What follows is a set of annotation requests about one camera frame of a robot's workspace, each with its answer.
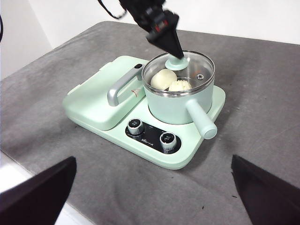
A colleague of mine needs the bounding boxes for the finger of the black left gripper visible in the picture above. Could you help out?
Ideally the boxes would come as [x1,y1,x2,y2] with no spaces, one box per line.
[145,28,185,60]

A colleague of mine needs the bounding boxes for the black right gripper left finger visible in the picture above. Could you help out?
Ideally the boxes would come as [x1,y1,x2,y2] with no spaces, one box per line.
[0,156,77,225]

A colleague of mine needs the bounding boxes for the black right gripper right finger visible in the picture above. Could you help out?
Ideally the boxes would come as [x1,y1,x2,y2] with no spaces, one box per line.
[231,154,300,225]

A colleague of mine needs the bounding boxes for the glass pot lid green knob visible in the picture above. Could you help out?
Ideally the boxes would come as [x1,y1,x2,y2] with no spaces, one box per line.
[141,50,216,95]

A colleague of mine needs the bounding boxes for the smooth white steamed bun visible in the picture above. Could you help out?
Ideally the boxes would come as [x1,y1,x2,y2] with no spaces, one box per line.
[150,68,177,90]

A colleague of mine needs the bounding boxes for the pleated white bun green specks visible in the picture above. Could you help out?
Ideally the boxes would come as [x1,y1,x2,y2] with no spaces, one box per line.
[168,80,193,92]

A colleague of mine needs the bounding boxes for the silver control knob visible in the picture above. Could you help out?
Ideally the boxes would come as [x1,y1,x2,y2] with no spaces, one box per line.
[127,118,144,136]
[159,131,177,151]

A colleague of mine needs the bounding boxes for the dark grey table mat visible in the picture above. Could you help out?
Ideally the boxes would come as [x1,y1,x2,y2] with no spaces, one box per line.
[0,20,300,225]

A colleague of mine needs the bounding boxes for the mint green grill cover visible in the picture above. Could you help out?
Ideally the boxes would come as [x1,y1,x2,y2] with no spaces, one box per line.
[62,55,151,131]

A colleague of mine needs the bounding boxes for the mint green breakfast machine base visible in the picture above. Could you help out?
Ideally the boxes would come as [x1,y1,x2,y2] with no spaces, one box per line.
[62,55,227,171]

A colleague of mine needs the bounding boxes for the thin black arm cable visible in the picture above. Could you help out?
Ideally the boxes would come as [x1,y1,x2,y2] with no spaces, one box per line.
[97,0,128,20]

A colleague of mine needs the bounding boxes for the mint green handled pot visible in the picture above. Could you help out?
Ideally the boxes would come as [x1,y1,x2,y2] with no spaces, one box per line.
[141,70,218,140]

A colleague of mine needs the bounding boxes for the silver grill cover handle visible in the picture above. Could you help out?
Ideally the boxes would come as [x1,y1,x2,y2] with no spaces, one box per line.
[107,63,144,107]

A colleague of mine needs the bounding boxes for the black hanging cable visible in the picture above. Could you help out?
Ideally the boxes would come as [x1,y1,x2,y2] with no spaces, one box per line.
[0,13,5,43]

